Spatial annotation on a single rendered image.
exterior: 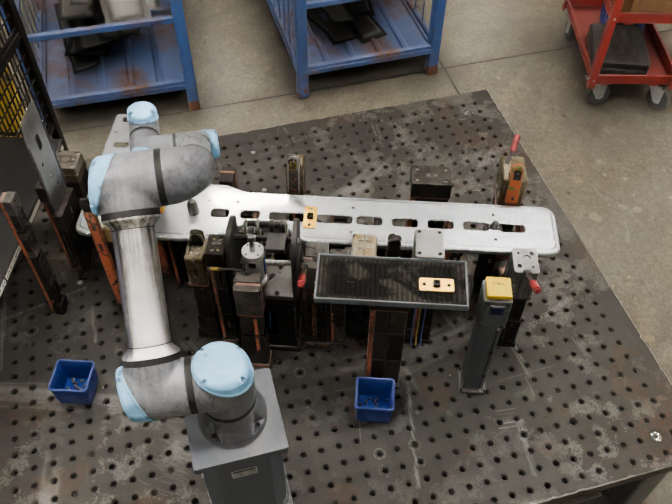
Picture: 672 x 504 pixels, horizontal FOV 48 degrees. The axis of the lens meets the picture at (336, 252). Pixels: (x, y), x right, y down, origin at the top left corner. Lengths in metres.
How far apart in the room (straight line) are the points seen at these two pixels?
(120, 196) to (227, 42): 3.15
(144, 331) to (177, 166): 0.33
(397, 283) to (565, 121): 2.50
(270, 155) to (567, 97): 2.05
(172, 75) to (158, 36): 0.37
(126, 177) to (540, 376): 1.34
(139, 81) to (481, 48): 1.94
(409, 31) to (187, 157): 2.98
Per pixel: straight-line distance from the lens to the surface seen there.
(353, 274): 1.83
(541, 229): 2.22
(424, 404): 2.18
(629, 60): 4.24
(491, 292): 1.84
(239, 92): 4.21
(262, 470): 1.77
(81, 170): 2.39
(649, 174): 4.03
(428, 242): 1.98
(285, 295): 2.04
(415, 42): 4.29
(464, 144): 2.87
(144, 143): 1.91
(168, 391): 1.52
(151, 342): 1.52
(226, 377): 1.50
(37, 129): 2.19
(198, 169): 1.52
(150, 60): 4.24
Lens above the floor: 2.61
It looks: 51 degrees down
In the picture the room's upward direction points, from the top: straight up
